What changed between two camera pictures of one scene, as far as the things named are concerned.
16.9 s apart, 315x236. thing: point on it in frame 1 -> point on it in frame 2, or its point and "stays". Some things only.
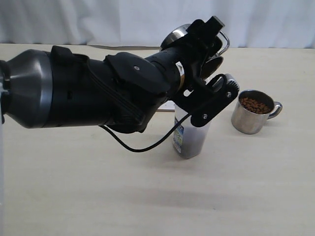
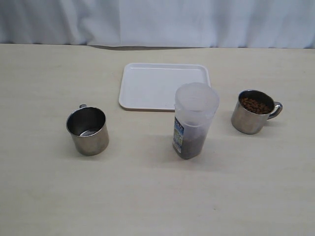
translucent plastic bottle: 188,139 stays
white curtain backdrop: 275,24 stays
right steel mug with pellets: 252,110 stays
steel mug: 212,64 -> 88,126
